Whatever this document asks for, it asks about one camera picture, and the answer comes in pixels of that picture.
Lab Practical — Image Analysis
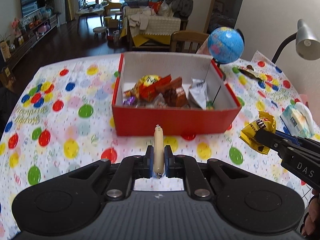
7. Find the yellow snack packet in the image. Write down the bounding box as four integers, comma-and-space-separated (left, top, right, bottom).
240, 111, 276, 155

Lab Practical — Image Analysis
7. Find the beige sausage stick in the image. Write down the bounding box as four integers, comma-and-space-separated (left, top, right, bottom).
153, 125, 164, 179

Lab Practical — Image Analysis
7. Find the purple candy wrapper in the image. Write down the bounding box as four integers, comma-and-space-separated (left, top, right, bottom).
123, 96, 138, 106

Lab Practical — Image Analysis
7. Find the brown foil snack bag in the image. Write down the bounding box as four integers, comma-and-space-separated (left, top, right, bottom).
157, 77, 190, 107

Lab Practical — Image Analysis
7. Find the red long snack pack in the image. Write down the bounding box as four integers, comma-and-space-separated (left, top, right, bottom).
140, 75, 171, 102

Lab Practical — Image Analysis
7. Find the silver foil snack bag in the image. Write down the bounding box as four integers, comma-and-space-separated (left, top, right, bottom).
188, 79, 208, 110

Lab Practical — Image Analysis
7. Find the green snack packet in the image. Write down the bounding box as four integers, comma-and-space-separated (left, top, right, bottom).
206, 101, 214, 110

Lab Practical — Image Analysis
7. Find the yellow red chip bag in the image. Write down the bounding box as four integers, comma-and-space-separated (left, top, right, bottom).
124, 75, 161, 99

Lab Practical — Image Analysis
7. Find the person right hand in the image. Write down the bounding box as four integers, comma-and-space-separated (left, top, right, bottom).
300, 189, 320, 238

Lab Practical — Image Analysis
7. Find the tissue pack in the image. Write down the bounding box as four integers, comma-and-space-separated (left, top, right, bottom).
280, 102, 315, 138

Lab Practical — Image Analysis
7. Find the red cardboard box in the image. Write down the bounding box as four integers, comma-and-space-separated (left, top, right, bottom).
112, 53, 241, 137

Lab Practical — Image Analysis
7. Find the dark wrapper on table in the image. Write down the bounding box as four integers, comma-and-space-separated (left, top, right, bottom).
238, 67, 263, 82

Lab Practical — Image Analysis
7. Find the balloon pattern tablecloth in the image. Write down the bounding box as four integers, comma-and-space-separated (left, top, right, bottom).
1, 53, 312, 239

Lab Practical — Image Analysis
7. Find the black desk lamp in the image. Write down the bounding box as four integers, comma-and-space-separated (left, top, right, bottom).
271, 19, 319, 64

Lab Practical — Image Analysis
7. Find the blue desk globe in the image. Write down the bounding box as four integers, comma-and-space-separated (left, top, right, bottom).
204, 27, 245, 67

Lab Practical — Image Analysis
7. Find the wooden chair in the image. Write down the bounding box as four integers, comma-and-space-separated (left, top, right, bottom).
170, 30, 209, 54

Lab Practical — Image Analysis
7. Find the small round stool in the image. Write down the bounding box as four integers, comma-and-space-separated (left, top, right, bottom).
93, 26, 107, 38

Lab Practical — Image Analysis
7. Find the sofa with clothes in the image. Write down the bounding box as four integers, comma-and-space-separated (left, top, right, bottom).
120, 0, 194, 51

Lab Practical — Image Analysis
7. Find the coffee table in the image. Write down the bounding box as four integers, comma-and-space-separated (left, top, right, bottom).
75, 4, 107, 33

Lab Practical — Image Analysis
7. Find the tv cabinet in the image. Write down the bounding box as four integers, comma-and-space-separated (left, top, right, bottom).
5, 13, 59, 70

